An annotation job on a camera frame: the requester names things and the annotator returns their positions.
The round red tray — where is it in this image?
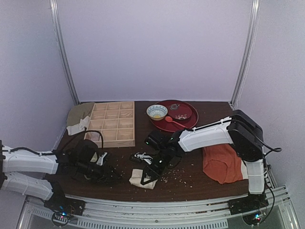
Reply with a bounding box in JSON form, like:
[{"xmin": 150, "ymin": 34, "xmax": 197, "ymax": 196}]
[{"xmin": 146, "ymin": 100, "xmax": 199, "ymax": 132}]

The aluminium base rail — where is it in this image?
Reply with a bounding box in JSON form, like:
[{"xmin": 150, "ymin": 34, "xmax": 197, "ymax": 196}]
[{"xmin": 18, "ymin": 185, "xmax": 300, "ymax": 229}]

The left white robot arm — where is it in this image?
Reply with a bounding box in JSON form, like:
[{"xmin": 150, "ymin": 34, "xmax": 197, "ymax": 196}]
[{"xmin": 0, "ymin": 140, "xmax": 121, "ymax": 201}]

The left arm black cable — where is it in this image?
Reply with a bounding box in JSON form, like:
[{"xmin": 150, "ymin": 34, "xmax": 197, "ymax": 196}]
[{"xmin": 2, "ymin": 130, "xmax": 105, "ymax": 158}]

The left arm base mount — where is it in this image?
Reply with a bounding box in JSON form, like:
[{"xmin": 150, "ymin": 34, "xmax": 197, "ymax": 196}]
[{"xmin": 44, "ymin": 191, "xmax": 86, "ymax": 216}]

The aluminium frame post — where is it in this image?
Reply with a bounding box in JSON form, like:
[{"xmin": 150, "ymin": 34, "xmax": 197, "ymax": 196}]
[
  {"xmin": 230, "ymin": 0, "xmax": 261, "ymax": 110},
  {"xmin": 49, "ymin": 0, "xmax": 80, "ymax": 105}
]

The right aluminium frame post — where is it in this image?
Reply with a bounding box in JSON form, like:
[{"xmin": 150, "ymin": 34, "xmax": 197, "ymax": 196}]
[{"xmin": 230, "ymin": 0, "xmax": 261, "ymax": 110}]

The wooden compartment tray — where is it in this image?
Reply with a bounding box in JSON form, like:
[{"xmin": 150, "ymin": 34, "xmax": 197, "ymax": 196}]
[{"xmin": 84, "ymin": 101, "xmax": 135, "ymax": 148}]

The red floral small plate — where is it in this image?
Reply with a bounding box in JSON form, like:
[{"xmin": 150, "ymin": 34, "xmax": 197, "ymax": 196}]
[{"xmin": 167, "ymin": 103, "xmax": 193, "ymax": 120}]

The olive cloth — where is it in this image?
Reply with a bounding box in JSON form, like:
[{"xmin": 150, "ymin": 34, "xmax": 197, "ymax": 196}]
[{"xmin": 66, "ymin": 102, "xmax": 95, "ymax": 135}]

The beige underwear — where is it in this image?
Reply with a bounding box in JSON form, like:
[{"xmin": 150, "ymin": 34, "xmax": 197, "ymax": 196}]
[{"xmin": 129, "ymin": 169, "xmax": 157, "ymax": 189}]

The left aluminium frame post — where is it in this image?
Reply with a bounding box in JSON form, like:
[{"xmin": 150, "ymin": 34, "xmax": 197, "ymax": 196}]
[{"xmin": 49, "ymin": 0, "xmax": 80, "ymax": 105}]

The orange underwear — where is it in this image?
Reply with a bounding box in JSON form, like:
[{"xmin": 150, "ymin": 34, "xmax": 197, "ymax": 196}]
[{"xmin": 203, "ymin": 144, "xmax": 248, "ymax": 184}]

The red plastic spoon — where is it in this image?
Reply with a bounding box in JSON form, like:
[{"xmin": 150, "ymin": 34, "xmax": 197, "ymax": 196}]
[{"xmin": 165, "ymin": 116, "xmax": 190, "ymax": 131}]

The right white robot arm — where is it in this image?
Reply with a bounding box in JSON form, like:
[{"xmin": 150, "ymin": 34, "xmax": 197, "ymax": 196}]
[{"xmin": 129, "ymin": 110, "xmax": 264, "ymax": 195}]

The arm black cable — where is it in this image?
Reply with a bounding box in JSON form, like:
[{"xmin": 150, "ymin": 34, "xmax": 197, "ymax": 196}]
[
  {"xmin": 2, "ymin": 130, "xmax": 105, "ymax": 158},
  {"xmin": 233, "ymin": 116, "xmax": 282, "ymax": 215}
]

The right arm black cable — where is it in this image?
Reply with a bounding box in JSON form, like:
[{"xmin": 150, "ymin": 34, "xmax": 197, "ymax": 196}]
[{"xmin": 233, "ymin": 116, "xmax": 282, "ymax": 215}]

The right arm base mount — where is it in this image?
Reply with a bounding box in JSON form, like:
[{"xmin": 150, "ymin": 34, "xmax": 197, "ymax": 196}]
[{"xmin": 228, "ymin": 191, "xmax": 269, "ymax": 215}]

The blue patterned bowl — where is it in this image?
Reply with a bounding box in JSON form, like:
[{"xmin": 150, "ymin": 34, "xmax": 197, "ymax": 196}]
[{"xmin": 146, "ymin": 104, "xmax": 168, "ymax": 121}]

